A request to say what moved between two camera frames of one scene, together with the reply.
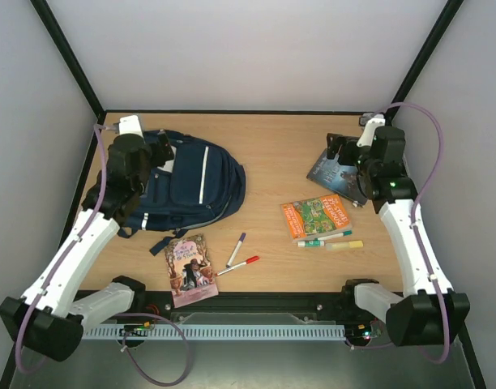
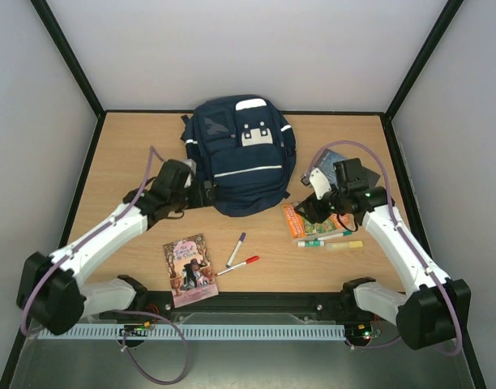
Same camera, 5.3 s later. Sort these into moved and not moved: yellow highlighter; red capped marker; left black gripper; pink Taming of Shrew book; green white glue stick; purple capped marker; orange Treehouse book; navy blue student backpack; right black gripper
Moved: right black gripper; navy blue student backpack; left black gripper
Not moved: red capped marker; pink Taming of Shrew book; green white glue stick; orange Treehouse book; purple capped marker; yellow highlighter
